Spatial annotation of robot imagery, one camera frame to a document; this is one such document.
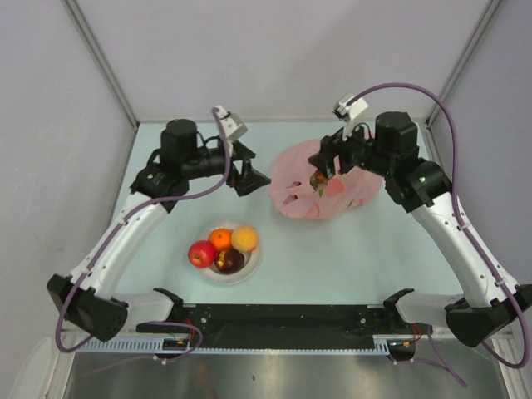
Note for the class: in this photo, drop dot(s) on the white cable duct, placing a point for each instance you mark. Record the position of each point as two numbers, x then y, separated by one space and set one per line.
169 345

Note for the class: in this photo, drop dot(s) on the right aluminium frame post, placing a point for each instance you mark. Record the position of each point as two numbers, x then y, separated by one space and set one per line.
472 45

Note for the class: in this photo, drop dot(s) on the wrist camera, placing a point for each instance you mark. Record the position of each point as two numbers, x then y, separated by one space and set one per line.
230 126
349 110

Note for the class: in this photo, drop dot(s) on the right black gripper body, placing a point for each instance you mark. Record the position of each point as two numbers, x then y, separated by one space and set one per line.
360 153

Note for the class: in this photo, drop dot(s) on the pink plastic bag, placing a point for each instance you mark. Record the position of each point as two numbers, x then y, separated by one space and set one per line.
298 191

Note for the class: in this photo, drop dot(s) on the fake yellow fruit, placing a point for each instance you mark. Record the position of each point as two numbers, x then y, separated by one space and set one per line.
245 238

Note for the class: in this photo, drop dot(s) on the fake red apple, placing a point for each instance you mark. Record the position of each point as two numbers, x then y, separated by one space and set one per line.
202 253

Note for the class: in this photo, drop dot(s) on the aluminium rail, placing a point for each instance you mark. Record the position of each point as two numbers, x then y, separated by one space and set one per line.
104 320
446 225

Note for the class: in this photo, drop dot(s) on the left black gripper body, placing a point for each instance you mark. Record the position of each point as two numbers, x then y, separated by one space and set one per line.
207 162

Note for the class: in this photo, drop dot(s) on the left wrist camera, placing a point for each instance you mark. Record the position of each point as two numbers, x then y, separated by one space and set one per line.
230 126

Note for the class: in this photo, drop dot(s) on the fake cherry tomatoes bunch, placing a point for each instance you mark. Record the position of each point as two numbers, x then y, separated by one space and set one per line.
319 182

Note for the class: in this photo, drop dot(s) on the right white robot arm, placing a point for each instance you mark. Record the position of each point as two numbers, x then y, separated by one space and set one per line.
490 299

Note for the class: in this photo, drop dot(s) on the aluminium frame post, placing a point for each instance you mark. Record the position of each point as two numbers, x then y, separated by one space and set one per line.
98 55
472 45

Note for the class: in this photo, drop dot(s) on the white plate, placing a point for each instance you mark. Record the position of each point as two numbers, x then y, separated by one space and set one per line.
251 263

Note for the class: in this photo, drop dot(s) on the left aluminium frame post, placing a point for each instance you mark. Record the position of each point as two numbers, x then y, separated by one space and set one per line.
98 55

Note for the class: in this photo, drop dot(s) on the aluminium front rail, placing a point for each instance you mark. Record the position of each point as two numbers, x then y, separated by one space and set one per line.
104 320

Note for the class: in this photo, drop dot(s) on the fake dark purple fruit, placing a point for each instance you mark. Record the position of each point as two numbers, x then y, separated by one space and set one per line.
229 261

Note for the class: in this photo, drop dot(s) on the fake orange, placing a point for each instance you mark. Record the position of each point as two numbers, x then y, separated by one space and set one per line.
221 239

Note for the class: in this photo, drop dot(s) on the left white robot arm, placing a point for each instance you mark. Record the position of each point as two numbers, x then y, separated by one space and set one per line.
86 297

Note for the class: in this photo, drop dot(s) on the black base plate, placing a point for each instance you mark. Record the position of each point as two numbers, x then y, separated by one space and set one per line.
302 328

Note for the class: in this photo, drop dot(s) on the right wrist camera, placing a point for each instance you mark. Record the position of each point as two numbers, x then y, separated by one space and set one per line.
349 110

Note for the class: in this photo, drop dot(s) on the right side aluminium rail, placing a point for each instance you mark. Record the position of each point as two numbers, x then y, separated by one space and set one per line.
446 225

